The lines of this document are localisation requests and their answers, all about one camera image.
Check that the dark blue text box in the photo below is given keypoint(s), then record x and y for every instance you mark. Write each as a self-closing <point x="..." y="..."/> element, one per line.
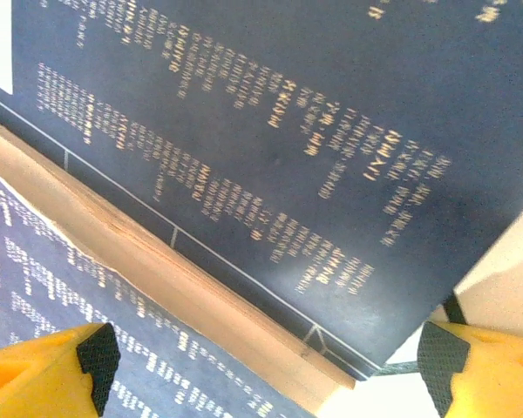
<point x="287" y="130"/>

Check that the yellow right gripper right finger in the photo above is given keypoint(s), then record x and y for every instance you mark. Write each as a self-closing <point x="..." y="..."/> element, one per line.
<point x="488" y="374"/>

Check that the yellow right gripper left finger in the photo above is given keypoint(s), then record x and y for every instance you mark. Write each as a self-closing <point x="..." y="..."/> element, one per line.
<point x="35" y="374"/>

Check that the navy book with gold text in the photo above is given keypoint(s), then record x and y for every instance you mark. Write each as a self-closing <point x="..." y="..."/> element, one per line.
<point x="157" y="348"/>

